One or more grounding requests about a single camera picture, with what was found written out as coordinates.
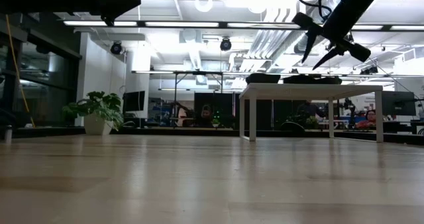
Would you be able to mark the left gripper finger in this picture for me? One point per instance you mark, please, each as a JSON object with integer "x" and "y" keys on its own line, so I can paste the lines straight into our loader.
{"x": 126, "y": 5}

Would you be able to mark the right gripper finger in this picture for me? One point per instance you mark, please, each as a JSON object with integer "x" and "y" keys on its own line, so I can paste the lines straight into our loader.
{"x": 309, "y": 45}
{"x": 328, "y": 58}

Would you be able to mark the white perforated metal shelf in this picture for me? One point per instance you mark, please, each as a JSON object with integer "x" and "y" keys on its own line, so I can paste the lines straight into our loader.
{"x": 308, "y": 90}

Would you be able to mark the black ceiling spotlight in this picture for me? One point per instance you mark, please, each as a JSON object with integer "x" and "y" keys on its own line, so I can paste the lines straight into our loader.
{"x": 226, "y": 44}
{"x": 116, "y": 47}
{"x": 369, "y": 71}

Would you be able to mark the long ceiling light bar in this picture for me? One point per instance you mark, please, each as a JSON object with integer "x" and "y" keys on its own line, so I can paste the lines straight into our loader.
{"x": 185, "y": 24}

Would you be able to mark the small potted plant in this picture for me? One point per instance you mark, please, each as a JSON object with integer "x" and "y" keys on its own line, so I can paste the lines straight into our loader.
{"x": 313, "y": 122}
{"x": 216, "y": 122}

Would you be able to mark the person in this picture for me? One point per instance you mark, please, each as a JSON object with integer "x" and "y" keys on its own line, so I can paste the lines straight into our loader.
{"x": 206, "y": 115}
{"x": 367, "y": 118}

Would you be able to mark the black chair back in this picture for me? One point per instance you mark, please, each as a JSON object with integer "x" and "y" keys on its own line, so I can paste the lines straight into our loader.
{"x": 292, "y": 128}

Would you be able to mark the round ceiling lamp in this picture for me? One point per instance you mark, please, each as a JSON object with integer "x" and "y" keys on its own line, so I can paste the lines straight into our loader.
{"x": 204, "y": 3}

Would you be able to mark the black desk monitor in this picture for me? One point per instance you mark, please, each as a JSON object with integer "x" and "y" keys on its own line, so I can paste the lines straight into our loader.
{"x": 397, "y": 103}

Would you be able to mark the green artificial plant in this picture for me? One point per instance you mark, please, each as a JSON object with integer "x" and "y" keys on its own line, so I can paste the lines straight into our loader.
{"x": 99, "y": 108}

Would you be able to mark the small grey cylinder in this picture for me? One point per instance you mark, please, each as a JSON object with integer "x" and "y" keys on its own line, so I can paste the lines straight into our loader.
{"x": 8, "y": 133}

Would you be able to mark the black wall monitor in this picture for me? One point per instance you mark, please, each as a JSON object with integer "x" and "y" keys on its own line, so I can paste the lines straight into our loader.
{"x": 134, "y": 101}

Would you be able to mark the black background rig frame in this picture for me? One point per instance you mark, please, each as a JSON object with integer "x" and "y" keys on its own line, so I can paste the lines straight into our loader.
{"x": 198, "y": 73}

